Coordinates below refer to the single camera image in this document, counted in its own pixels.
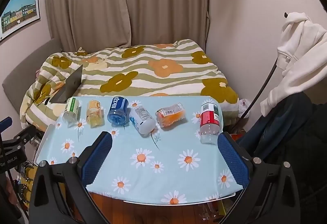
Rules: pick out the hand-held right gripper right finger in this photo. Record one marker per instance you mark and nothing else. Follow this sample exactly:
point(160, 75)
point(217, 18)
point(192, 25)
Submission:
point(232, 160)

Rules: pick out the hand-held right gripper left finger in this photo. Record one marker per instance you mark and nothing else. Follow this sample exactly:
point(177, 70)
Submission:
point(98, 157)

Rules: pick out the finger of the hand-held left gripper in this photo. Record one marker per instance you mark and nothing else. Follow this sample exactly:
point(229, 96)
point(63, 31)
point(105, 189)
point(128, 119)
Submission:
point(25, 134)
point(5, 123)

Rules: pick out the orange box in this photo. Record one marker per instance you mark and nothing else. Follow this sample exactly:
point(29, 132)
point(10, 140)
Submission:
point(238, 135)

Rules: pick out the yellow object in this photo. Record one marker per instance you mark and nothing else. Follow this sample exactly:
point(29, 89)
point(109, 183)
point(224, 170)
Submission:
point(28, 178)

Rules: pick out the yellow label plastic bottle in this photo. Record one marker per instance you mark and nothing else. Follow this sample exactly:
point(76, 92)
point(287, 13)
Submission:
point(94, 111)

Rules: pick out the navy blue jacket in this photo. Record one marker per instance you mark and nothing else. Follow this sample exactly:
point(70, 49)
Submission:
point(270, 132)

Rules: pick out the yellow green package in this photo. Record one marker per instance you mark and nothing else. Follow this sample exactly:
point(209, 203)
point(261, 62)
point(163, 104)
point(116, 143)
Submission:
point(221, 207)

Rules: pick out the red label plastic bottle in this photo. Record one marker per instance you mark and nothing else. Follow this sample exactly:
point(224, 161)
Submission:
point(209, 116)

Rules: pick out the blue label plastic bottle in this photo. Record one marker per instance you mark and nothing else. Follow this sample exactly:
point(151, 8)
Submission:
point(117, 110)

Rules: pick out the white plastic bag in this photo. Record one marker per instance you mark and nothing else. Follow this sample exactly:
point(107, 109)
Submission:
point(244, 107)

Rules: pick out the green label plastic bottle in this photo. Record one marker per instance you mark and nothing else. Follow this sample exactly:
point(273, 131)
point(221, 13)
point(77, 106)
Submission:
point(72, 106)

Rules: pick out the white plastic bottle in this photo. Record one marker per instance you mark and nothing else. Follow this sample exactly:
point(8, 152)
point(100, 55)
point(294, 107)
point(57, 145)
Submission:
point(143, 119)

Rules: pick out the daisy print blue tablecloth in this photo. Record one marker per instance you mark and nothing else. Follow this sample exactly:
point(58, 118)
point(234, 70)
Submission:
point(158, 162)

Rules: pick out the grey laptop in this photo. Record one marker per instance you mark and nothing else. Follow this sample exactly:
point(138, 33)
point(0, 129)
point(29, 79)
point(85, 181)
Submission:
point(72, 83)

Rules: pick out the crushed orange plastic bottle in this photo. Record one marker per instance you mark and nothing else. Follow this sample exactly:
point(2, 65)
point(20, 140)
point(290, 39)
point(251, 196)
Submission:
point(170, 115)

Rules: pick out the black garment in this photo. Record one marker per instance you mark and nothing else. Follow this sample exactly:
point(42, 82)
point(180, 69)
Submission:
point(311, 152)

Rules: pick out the black coat rack pole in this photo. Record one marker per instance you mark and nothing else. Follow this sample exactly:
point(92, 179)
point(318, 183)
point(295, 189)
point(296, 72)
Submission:
point(265, 80)

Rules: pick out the floral striped blanket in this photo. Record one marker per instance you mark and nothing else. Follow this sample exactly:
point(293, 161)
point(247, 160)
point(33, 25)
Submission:
point(153, 73)

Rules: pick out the white hoodie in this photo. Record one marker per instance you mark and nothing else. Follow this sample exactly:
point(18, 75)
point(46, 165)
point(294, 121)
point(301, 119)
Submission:
point(299, 60)

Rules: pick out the wall poster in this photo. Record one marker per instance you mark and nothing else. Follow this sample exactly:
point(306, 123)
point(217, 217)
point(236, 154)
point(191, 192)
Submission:
point(19, 13)

